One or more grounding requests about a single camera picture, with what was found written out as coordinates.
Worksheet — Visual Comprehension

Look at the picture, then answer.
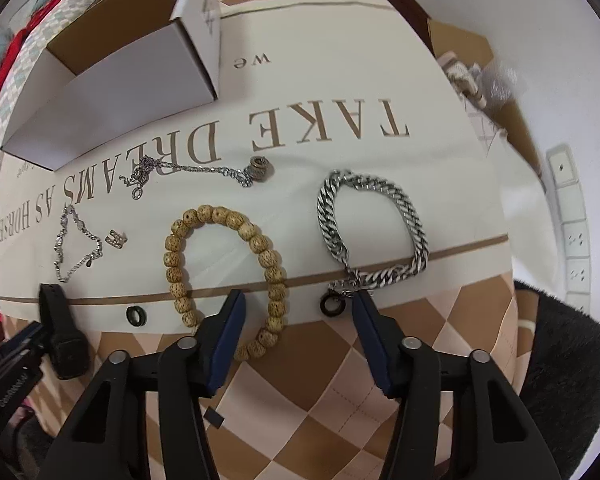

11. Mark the thin crystal silver bracelet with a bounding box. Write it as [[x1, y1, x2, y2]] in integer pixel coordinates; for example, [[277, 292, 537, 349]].
[[52, 204, 105, 284]]

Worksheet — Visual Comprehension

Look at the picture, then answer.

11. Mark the wooden bead bracelet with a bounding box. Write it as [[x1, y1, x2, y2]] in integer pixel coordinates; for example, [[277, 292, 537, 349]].
[[163, 204, 287, 362]]

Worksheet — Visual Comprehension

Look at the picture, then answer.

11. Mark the thick silver chain bracelet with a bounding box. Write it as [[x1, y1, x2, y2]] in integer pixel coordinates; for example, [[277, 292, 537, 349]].
[[315, 169, 432, 302]]

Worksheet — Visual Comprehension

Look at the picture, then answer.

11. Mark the black fluffy cushion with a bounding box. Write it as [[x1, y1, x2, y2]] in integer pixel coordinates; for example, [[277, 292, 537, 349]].
[[515, 281, 600, 479]]

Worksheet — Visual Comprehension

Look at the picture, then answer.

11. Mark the white power strip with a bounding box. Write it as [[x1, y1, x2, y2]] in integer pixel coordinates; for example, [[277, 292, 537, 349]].
[[546, 143, 592, 314]]

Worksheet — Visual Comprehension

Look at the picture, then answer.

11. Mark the white cardboard box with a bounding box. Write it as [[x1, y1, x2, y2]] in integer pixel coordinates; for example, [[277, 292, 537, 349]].
[[1, 0, 220, 171]]

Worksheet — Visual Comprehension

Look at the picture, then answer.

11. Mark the printed checkered tablecloth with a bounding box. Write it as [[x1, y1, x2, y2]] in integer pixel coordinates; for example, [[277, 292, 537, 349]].
[[0, 0, 526, 479]]

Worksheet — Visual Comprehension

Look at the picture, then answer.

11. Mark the clear plastic wrap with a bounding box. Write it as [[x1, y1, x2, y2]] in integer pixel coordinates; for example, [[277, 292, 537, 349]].
[[478, 58, 528, 112]]

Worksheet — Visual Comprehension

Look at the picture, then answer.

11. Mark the floral patterned cloth bag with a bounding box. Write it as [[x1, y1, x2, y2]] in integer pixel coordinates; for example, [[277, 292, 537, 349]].
[[437, 51, 507, 154]]

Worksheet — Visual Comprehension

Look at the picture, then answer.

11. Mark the brown cardboard piece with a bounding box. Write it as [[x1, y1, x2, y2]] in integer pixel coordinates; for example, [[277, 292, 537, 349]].
[[428, 18, 542, 177]]

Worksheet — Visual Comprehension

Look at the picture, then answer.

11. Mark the thin silver necklace with bead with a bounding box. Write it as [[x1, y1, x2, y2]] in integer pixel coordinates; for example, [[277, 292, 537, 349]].
[[119, 154, 276, 201]]

